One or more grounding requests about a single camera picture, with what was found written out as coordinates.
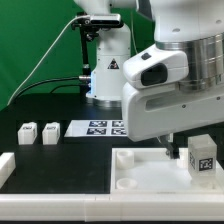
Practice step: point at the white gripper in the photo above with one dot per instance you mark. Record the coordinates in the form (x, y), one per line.
(158, 111)

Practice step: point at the white square tabletop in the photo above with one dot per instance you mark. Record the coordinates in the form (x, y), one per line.
(150, 170)

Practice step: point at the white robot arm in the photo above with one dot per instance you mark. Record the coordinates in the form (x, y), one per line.
(177, 84)

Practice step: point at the paper sheet with tag markers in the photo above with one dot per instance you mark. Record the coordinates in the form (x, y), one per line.
(90, 128)

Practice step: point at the white left fence piece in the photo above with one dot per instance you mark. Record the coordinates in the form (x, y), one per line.
(7, 166)

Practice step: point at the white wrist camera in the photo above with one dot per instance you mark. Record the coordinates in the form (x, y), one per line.
(155, 67)

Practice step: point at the black camera on stand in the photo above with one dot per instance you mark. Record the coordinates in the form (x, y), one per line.
(89, 26)

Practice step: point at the white front fence wall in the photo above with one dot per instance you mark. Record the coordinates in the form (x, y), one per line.
(158, 207)

